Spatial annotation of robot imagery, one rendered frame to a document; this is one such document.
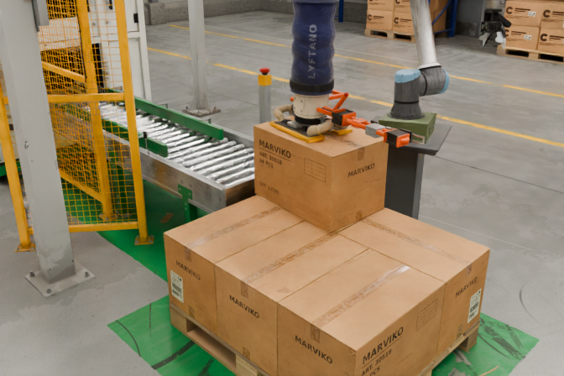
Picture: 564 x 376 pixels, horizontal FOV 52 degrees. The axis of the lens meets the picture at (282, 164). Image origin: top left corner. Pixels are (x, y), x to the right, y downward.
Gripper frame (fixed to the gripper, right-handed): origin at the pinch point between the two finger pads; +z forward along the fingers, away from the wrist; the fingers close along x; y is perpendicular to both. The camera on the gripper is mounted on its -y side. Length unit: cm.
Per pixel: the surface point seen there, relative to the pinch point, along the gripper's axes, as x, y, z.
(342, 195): 12, 97, 61
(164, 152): -116, 157, 67
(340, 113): 0, 92, 24
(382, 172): 4, 69, 57
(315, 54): -11, 99, -4
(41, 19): -76, 217, -23
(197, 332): -8, 169, 130
